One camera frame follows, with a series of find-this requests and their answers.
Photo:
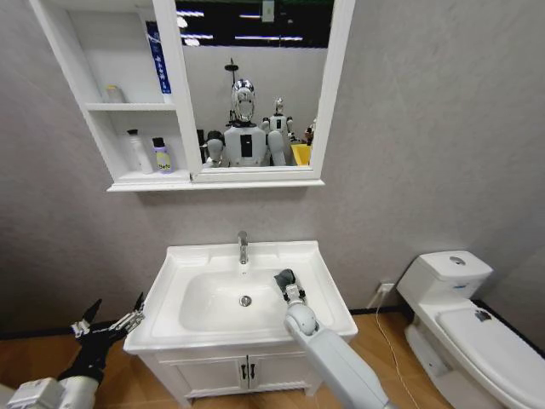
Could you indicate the purple bottle black cap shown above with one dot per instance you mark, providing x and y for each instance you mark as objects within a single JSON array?
[{"x": 161, "y": 157}]

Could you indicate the white wall socket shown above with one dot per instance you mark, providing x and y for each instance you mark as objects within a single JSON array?
[{"x": 386, "y": 288}]

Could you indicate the small black toilet lid sticker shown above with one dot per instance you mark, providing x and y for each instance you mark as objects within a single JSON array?
[{"x": 482, "y": 315}]

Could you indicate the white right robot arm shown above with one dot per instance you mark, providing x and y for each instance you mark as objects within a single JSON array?
[{"x": 336, "y": 362}]

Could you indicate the white ceramic washbasin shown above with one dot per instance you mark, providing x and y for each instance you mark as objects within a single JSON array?
[{"x": 238, "y": 298}]

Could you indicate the chrome sink drain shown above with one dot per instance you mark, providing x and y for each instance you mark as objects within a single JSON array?
[{"x": 245, "y": 300}]

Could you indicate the framed wall mirror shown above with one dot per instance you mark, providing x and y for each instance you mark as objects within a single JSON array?
[{"x": 255, "y": 85}]

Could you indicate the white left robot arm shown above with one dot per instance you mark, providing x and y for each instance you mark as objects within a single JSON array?
[{"x": 47, "y": 394}]

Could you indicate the chrome toilet flush button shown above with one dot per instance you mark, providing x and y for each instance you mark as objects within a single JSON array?
[{"x": 457, "y": 260}]

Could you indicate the dark grey towel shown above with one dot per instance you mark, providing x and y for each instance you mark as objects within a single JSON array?
[{"x": 285, "y": 276}]

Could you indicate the white toilet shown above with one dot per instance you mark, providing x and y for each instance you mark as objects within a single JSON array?
[{"x": 468, "y": 324}]

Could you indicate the small jar with yellow lid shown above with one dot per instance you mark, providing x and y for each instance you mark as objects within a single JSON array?
[{"x": 114, "y": 93}]

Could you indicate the white wall shelf cabinet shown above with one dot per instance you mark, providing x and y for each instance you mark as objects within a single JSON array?
[{"x": 127, "y": 106}]

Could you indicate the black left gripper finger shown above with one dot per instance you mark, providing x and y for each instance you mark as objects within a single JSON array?
[
  {"x": 87, "y": 318},
  {"x": 132, "y": 317}
]

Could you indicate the tall white bottle black cap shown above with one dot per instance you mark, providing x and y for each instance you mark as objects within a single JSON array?
[{"x": 139, "y": 151}]

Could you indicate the white vanity cabinet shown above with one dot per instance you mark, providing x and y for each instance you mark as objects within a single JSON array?
[{"x": 221, "y": 375}]

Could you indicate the chrome faucet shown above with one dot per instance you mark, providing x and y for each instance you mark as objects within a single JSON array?
[{"x": 242, "y": 247}]

